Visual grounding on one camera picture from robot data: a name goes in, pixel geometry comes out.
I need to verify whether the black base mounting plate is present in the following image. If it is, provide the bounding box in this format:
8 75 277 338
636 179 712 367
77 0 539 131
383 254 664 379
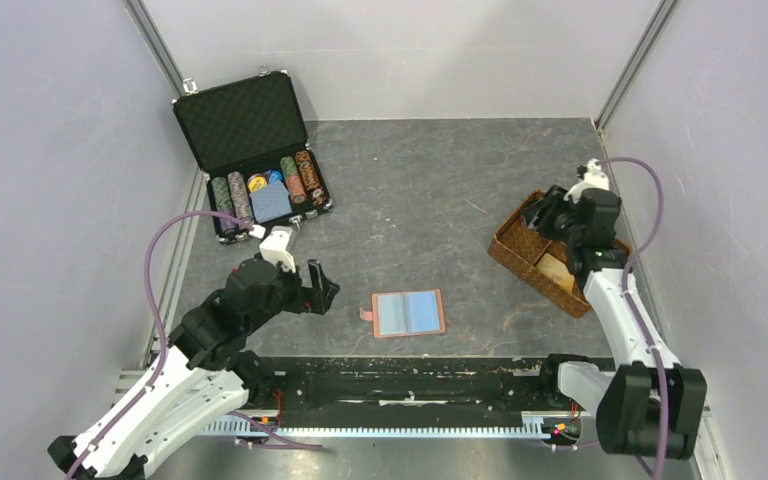
242 356 584 433

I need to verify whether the brown wicker divided basket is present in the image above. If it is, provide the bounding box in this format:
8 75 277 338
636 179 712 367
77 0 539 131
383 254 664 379
488 186 631 319

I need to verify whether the brown orange chip stack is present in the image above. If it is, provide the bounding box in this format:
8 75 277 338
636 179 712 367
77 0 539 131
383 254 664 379
294 150 326 206

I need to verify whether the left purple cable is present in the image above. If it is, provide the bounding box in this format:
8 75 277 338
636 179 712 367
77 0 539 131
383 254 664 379
62 210 326 480

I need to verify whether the brown leather card holder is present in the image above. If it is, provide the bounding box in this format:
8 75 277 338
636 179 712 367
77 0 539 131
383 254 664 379
358 289 446 339

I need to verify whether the black poker chip case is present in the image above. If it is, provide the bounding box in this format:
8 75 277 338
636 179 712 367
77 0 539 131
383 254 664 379
172 71 333 244

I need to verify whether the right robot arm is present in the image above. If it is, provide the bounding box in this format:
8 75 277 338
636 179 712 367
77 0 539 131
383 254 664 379
521 185 707 460

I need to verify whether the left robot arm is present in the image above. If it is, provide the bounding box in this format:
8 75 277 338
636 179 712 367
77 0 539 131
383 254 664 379
47 255 340 479

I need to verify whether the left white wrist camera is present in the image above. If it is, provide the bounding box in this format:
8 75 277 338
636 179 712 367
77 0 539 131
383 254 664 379
250 225 297 273

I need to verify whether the blue playing card deck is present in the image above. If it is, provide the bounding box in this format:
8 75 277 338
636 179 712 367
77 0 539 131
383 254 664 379
250 182 292 223

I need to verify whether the gold card in basket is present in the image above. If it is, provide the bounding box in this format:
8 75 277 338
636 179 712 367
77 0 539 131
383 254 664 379
536 253 575 292

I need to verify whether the green purple chip stack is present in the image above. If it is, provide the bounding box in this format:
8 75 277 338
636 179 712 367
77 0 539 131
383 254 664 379
211 177 237 231

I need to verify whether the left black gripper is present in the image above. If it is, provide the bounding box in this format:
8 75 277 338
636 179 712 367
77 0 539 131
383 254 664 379
245 256 339 333

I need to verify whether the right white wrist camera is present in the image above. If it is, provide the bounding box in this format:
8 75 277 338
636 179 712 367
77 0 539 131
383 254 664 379
568 159 610 204

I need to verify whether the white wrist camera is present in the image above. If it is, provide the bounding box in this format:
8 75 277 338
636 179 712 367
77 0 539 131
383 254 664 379
250 225 297 273
568 159 610 204

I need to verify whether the green red chip stack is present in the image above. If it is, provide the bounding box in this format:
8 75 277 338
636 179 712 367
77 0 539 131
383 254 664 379
280 156 307 204

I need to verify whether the grey purple chip stack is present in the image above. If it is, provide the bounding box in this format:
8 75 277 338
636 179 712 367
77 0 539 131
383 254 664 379
227 172 253 221

